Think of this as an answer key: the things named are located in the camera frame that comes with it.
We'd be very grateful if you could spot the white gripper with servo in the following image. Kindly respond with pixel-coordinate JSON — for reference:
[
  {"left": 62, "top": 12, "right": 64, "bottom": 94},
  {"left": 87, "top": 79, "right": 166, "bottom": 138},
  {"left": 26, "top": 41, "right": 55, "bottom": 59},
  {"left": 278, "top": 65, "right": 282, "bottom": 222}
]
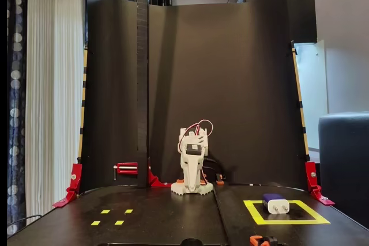
[{"left": 180, "top": 136, "right": 208, "bottom": 192}]

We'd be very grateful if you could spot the blue and white wall charger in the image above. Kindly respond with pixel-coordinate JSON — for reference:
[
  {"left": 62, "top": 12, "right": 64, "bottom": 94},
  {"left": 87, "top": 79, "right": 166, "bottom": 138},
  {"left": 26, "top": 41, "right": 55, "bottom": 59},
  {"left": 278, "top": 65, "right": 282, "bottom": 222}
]
[{"left": 261, "top": 193, "right": 291, "bottom": 216}]

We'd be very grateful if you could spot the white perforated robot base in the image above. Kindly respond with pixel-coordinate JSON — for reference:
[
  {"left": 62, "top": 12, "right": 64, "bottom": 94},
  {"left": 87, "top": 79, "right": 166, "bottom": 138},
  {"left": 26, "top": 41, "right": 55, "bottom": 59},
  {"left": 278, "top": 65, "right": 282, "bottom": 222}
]
[{"left": 171, "top": 181, "right": 214, "bottom": 197}]

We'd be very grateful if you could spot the red metal screw clamp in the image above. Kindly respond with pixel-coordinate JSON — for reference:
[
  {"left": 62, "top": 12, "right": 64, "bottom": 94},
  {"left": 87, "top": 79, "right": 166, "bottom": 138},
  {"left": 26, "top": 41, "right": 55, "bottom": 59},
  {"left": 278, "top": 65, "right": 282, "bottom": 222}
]
[{"left": 112, "top": 161, "right": 140, "bottom": 181}]

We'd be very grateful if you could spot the black backdrop board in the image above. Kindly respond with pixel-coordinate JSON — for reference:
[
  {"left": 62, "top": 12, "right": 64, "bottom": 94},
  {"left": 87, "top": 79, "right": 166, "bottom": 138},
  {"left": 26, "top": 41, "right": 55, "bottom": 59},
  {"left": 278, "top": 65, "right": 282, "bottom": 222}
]
[{"left": 82, "top": 0, "right": 318, "bottom": 194}]

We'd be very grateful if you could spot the black ribbed mast pole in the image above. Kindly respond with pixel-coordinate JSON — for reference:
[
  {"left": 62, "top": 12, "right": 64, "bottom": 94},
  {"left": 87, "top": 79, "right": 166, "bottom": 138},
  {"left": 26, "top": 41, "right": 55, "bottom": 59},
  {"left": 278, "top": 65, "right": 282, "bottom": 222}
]
[{"left": 136, "top": 0, "right": 150, "bottom": 190}]

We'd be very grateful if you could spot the yellow tape square outline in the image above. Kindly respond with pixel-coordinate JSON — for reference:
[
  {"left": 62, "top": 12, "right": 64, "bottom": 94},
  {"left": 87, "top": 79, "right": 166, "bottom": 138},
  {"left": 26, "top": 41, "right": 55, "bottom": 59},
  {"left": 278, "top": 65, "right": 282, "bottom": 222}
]
[{"left": 243, "top": 199, "right": 331, "bottom": 226}]

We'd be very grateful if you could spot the yellow black striped rod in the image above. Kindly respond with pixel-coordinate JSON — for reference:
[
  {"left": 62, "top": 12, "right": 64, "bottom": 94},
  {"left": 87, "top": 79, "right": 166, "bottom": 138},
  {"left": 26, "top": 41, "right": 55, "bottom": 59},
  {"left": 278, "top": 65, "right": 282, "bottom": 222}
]
[
  {"left": 290, "top": 40, "right": 311, "bottom": 162},
  {"left": 77, "top": 47, "right": 89, "bottom": 164}
]

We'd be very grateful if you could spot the dark blue armchair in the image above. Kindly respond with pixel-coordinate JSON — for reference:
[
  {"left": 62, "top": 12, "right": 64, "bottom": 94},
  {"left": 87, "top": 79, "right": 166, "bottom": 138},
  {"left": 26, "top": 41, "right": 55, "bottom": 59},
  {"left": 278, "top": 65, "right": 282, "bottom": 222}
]
[{"left": 318, "top": 111, "right": 369, "bottom": 231}]

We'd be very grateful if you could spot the white pleated curtain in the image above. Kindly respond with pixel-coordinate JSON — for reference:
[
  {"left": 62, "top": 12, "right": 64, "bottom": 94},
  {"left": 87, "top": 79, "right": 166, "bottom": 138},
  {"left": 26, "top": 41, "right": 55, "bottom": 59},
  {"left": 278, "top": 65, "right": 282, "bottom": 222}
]
[{"left": 25, "top": 0, "right": 86, "bottom": 225}]

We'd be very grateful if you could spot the navy curtain with silver dots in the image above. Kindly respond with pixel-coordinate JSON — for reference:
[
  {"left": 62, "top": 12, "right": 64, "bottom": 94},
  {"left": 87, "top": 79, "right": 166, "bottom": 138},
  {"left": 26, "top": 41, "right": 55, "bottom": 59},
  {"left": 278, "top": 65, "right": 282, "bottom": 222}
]
[{"left": 7, "top": 0, "right": 29, "bottom": 237}]

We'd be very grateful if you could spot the thick black cable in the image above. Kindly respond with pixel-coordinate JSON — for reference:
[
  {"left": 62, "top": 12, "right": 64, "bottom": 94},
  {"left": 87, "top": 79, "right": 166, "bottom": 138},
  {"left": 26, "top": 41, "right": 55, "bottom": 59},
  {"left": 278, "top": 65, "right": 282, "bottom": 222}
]
[{"left": 203, "top": 156, "right": 231, "bottom": 186}]

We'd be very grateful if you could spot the red plastic bracket clamp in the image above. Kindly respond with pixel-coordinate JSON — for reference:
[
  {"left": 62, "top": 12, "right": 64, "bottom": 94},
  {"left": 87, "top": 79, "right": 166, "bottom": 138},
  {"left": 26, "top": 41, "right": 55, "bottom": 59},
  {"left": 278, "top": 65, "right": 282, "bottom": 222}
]
[
  {"left": 147, "top": 158, "right": 167, "bottom": 188},
  {"left": 52, "top": 163, "right": 84, "bottom": 209},
  {"left": 304, "top": 161, "right": 336, "bottom": 207}
]

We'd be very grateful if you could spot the thin servo cable loop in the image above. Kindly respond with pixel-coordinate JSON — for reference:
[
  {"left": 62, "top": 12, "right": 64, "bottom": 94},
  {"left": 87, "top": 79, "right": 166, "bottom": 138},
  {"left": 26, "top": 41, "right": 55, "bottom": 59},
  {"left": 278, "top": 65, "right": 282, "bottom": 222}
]
[{"left": 179, "top": 119, "right": 214, "bottom": 152}]

